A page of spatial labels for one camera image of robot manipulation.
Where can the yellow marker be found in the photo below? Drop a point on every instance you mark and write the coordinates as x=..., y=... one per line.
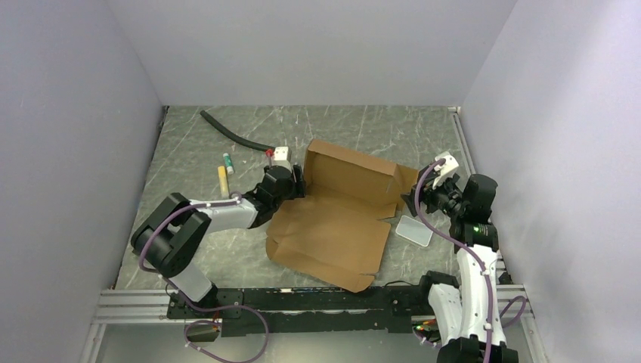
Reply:
x=223, y=182

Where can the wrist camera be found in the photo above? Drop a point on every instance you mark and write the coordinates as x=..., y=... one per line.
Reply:
x=279, y=156
x=446, y=167

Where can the green white glue stick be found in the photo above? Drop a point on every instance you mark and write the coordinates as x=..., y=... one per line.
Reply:
x=229, y=166

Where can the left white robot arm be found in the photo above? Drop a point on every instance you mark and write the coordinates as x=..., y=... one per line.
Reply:
x=167, y=241

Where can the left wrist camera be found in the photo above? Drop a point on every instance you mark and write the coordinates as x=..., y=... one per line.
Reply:
x=279, y=156

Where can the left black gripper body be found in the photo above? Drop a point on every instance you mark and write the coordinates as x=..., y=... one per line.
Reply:
x=294, y=189

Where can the brown cardboard box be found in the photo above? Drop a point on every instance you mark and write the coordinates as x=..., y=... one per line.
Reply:
x=337, y=232

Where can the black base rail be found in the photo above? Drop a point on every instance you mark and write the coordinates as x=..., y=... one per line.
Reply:
x=394, y=309

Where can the aluminium frame rail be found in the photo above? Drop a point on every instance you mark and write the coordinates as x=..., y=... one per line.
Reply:
x=116, y=307

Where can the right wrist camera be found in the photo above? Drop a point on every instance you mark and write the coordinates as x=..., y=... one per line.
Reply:
x=446, y=167

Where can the clear plastic lid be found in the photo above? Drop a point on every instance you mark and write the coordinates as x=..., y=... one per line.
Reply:
x=413, y=231

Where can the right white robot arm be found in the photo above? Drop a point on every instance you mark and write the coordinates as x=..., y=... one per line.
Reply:
x=466, y=308

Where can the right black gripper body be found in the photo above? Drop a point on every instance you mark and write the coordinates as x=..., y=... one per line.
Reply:
x=444, y=198

